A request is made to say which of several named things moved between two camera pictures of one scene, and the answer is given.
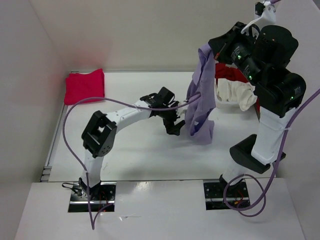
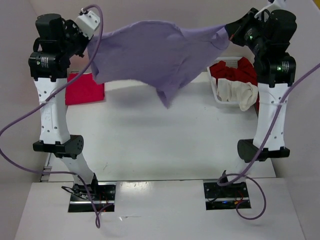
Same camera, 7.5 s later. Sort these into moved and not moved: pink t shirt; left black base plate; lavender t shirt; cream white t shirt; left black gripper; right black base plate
Moved: lavender t shirt; left black gripper
Not moved: pink t shirt; cream white t shirt; left black base plate; right black base plate
